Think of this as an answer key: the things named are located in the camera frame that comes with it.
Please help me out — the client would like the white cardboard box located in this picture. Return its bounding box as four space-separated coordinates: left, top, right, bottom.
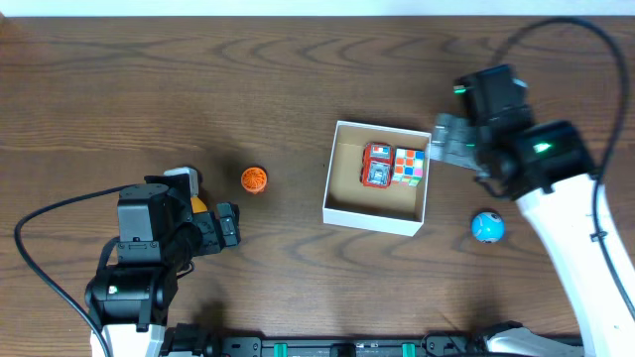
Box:
322 121 432 237

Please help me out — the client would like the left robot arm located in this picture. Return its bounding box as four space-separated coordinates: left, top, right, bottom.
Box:
85 168 241 356

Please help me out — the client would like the orange ribbed toy ball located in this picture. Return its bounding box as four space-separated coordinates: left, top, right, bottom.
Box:
240 167 268 194

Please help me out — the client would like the red toy truck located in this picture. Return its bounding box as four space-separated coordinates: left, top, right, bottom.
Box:
360 142 395 188

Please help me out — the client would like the colourful puzzle cube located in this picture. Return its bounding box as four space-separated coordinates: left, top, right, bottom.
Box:
391 148 425 186

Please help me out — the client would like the blue toy ball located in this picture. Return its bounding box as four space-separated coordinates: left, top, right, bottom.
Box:
471 211 505 243

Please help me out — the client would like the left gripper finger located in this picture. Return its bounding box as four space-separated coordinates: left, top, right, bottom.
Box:
216 201 239 223
219 217 241 244

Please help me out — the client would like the orange white toy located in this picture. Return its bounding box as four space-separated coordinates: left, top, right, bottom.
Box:
163 167 208 213

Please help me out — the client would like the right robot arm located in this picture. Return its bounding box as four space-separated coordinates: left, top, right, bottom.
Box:
433 64 634 356

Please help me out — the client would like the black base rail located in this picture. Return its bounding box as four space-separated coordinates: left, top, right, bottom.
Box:
159 322 581 357

